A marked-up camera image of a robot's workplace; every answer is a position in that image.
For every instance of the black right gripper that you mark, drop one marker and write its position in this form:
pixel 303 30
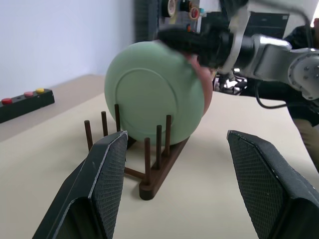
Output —
pixel 214 47

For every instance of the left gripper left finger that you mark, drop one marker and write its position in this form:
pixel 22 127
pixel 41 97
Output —
pixel 99 189

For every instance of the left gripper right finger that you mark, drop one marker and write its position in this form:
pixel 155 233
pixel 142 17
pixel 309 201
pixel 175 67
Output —
pixel 269 189

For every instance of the pink plate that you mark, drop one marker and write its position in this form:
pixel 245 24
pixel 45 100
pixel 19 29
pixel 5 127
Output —
pixel 207 84

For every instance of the green plate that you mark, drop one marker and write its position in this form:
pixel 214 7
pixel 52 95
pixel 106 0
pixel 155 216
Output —
pixel 149 94

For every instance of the wooden dish rack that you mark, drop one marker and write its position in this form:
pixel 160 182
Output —
pixel 159 184

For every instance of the red tape roll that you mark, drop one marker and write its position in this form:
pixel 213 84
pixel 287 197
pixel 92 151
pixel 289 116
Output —
pixel 194 13

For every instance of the cream tape roll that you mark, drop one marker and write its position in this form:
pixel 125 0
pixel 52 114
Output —
pixel 171 5

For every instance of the dark perforated panel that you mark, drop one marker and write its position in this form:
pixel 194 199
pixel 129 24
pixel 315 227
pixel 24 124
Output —
pixel 147 20

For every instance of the black equipment case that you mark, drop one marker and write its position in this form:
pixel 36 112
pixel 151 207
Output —
pixel 269 25

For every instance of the black button box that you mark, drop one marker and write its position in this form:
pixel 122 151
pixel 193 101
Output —
pixel 25 107

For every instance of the yellow button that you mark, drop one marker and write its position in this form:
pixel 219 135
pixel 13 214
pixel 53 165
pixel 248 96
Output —
pixel 40 90

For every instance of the pink button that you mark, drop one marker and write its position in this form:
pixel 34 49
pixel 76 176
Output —
pixel 28 94

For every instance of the red button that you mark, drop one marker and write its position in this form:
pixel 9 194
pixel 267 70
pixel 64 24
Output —
pixel 6 100

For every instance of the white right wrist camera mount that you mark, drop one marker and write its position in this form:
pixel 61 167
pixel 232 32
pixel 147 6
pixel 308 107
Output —
pixel 235 42

